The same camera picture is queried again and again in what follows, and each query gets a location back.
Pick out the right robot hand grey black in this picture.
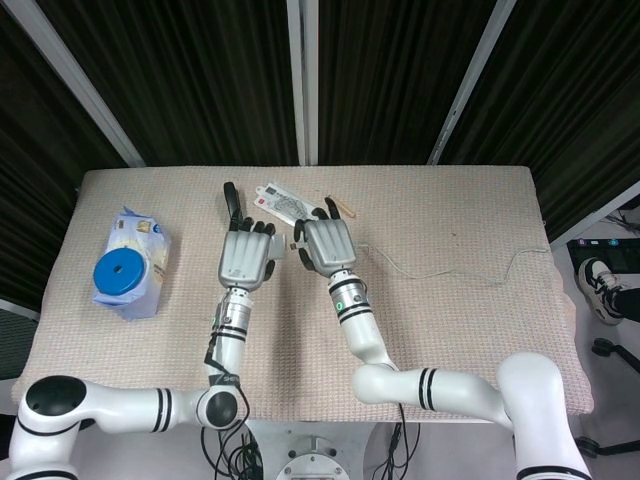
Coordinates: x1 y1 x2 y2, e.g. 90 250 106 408
292 196 359 279

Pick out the left robot hand grey black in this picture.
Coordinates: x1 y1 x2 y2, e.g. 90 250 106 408
216 206 279 294

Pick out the white USB cable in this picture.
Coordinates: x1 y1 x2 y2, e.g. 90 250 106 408
288 240 549 289

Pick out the short wooden stick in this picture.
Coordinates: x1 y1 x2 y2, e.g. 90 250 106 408
327 193 357 220

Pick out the clear plastic packaged item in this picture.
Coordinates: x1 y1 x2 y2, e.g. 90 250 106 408
253 180 324 224

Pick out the blue white tissue pack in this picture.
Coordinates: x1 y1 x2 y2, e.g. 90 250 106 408
91 204 174 323

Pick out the blue round disc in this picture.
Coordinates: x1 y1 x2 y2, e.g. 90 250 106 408
93 248 147 295

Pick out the beige waffle tablecloth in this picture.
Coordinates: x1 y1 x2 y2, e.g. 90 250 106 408
10 165 597 424

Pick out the dark pleated curtain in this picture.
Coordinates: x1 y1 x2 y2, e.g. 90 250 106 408
0 0 640 311

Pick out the white black sneaker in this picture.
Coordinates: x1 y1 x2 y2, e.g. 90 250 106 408
578 257 640 327

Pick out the black device with stickers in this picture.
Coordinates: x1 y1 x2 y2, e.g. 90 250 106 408
567 238 640 274

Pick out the black chair base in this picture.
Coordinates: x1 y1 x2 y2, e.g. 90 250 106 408
574 337 640 459

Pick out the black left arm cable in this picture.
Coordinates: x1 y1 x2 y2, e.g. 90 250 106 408
201 309 251 436

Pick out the white metal frame post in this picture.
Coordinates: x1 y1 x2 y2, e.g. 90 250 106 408
547 179 640 246
4 0 146 168
427 0 519 165
286 0 320 166

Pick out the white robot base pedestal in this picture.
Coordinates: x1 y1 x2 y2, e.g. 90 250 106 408
244 419 421 480

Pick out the black hanging cable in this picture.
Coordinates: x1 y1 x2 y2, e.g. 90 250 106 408
369 404 421 480

